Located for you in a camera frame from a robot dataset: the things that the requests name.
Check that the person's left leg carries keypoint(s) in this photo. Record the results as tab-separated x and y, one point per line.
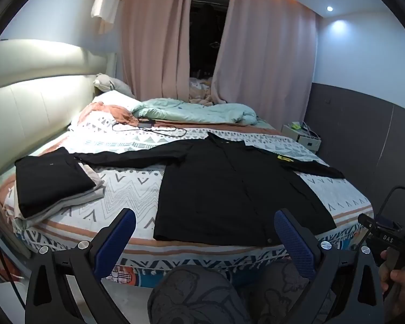
189	293

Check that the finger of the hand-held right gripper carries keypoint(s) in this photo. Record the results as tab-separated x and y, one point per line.
368	221

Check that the cream padded headboard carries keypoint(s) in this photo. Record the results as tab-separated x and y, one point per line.
37	108

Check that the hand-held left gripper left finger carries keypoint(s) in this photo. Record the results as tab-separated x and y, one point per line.
116	243

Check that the folded beige garment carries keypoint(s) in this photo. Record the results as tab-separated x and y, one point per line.
92	177

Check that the bed with patterned sheet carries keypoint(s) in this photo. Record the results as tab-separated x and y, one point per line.
128	182

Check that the pink curtain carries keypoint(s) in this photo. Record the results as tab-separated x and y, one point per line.
266	57
155	40

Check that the mint green duvet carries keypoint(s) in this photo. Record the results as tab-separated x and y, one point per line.
195	111

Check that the orange cloth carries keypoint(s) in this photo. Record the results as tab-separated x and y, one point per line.
118	113

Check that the white cloth cover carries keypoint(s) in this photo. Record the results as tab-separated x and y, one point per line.
106	0

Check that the white pillow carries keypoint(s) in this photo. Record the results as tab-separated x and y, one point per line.
111	82
116	98

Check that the black long-sleeved shirt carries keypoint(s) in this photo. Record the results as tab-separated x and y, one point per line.
222	189

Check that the person's leg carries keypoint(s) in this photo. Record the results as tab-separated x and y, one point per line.
276	293
189	293

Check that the small neon green object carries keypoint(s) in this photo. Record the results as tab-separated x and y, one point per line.
295	125

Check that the folded light grey garment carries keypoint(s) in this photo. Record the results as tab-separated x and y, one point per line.
71	206

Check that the cream nightstand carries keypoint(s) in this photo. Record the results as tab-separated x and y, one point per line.
305	140

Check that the crumpled beige blanket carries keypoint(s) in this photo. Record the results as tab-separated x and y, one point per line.
200	89

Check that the person's right leg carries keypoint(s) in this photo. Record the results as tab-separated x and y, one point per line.
276	293

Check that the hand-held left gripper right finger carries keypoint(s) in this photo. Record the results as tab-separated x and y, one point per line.
295	243

